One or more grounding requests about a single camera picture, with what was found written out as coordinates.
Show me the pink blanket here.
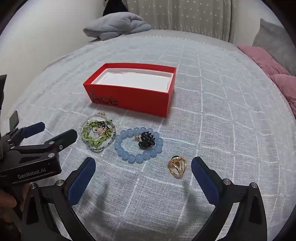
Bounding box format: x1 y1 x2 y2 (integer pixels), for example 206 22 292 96
237 44 296 109

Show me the multicolour seed bead bracelet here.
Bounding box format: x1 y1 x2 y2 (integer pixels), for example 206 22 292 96
86 130 116 153

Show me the black hair claw clip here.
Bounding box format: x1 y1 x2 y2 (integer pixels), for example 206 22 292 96
138 131 156 148

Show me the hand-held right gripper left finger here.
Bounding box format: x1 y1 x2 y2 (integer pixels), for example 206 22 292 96
20 157 96 241

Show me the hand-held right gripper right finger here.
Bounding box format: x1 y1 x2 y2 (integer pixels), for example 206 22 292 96
191 156 271 241

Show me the dotted grey headboard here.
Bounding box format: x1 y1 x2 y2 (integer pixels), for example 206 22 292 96
126 0 233 42

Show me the folded grey blanket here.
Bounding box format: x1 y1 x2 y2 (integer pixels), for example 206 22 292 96
83 11 152 39

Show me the gold scarf ring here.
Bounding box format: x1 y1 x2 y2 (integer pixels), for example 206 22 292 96
168 156 187 178

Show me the red cardboard box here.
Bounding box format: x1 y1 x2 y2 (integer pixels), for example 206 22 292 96
83 62 177 118

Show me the person's left hand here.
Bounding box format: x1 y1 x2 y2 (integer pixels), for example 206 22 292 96
0 183 31 232

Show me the grey checked bedsheet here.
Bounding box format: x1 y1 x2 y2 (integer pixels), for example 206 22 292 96
0 29 296 241

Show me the grey pillow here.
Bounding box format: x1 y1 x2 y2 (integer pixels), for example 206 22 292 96
252 19 296 77

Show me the dark garment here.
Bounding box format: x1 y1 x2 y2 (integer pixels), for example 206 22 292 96
103 0 129 18

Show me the green bead bracelet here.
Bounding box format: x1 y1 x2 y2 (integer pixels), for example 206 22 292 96
81 119 115 149

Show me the blue bead bracelet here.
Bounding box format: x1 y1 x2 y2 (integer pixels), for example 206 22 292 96
114 127 164 164

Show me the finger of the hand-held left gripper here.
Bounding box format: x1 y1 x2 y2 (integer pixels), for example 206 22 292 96
43 129 78 154
20 122 46 141

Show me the clear bead bracelet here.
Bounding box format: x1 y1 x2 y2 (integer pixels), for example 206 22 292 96
80 113 110 139

